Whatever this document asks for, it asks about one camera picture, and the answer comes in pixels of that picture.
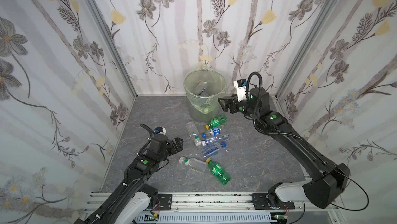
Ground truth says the green plastic bin liner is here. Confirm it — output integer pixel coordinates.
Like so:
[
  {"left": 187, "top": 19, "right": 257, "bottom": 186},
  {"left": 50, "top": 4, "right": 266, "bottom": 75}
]
[{"left": 184, "top": 63, "right": 228, "bottom": 115}]

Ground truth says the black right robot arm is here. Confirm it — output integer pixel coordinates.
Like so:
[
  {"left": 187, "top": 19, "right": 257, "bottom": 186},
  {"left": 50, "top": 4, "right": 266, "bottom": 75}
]
[{"left": 218, "top": 72, "right": 350, "bottom": 209}]

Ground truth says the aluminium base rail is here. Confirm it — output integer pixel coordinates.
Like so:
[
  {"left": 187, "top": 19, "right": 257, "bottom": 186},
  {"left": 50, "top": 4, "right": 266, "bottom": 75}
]
[{"left": 82, "top": 191, "right": 340, "bottom": 224}]

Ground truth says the white slotted cable duct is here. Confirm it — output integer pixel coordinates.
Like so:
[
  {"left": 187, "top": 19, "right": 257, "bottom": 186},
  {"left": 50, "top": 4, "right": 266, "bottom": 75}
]
[{"left": 135, "top": 212, "right": 278, "bottom": 224}]

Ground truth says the soda water bottle blue cap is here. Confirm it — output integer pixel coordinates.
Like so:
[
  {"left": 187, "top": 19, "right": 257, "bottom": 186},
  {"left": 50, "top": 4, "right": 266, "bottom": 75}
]
[{"left": 201, "top": 142, "right": 227, "bottom": 159}]

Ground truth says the right aluminium corner post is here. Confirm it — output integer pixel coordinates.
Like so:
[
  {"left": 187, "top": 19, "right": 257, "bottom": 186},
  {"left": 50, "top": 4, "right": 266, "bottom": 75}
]
[{"left": 276, "top": 0, "right": 339, "bottom": 100}]

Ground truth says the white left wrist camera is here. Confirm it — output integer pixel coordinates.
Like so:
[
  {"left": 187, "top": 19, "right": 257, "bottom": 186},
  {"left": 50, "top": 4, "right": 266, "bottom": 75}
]
[{"left": 154, "top": 127, "right": 166, "bottom": 135}]

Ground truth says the left aluminium corner post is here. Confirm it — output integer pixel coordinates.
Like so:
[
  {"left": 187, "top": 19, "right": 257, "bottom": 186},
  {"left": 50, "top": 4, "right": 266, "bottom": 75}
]
[{"left": 85, "top": 0, "right": 138, "bottom": 99}]

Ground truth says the Pepsi water bottle blue cap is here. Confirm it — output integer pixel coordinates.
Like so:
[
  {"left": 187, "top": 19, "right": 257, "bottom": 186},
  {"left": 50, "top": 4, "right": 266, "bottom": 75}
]
[{"left": 202, "top": 125, "right": 225, "bottom": 139}]

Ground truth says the aluminium corner post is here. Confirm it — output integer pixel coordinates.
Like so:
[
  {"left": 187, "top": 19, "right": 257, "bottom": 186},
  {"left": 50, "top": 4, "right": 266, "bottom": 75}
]
[
  {"left": 276, "top": 0, "right": 339, "bottom": 100},
  {"left": 85, "top": 0, "right": 138, "bottom": 99}
]

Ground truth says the blue label bottle front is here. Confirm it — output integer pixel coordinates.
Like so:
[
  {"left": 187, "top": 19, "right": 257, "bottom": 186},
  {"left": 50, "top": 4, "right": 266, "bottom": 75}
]
[{"left": 192, "top": 80, "right": 208, "bottom": 96}]

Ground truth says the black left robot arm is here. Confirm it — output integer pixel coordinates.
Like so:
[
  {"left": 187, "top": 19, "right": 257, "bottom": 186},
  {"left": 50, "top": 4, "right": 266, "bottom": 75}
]
[{"left": 75, "top": 123, "right": 184, "bottom": 224}]

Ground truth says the metal mesh waste bin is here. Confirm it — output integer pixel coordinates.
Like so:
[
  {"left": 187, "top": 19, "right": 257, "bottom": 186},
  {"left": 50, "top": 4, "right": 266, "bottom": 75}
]
[{"left": 184, "top": 69, "right": 227, "bottom": 123}]

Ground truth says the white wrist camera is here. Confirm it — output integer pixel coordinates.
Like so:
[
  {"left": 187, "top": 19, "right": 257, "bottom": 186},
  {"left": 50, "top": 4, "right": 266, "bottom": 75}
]
[
  {"left": 234, "top": 78, "right": 247, "bottom": 102},
  {"left": 154, "top": 127, "right": 166, "bottom": 135}
]

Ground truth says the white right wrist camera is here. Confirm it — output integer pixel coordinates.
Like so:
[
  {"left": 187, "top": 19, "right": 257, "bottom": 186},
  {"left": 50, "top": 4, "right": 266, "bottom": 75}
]
[{"left": 234, "top": 78, "right": 247, "bottom": 102}]

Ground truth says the clear bottle white cap barcode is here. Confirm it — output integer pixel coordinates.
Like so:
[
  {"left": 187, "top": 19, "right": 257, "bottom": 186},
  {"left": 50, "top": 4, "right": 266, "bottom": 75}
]
[{"left": 201, "top": 133, "right": 231, "bottom": 146}]

